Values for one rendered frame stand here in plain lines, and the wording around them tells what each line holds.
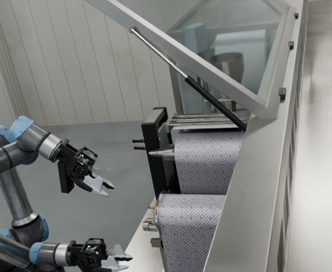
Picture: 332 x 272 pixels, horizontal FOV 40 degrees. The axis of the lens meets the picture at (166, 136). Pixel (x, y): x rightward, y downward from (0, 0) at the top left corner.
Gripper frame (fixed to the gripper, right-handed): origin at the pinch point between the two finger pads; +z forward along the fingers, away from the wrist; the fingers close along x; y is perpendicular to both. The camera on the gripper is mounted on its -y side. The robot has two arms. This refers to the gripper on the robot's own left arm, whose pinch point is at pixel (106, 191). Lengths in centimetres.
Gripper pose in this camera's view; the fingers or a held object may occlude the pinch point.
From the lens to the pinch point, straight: 147.5
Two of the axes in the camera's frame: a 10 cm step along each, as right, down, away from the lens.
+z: 8.3, 5.6, 0.2
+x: 2.8, -4.4, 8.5
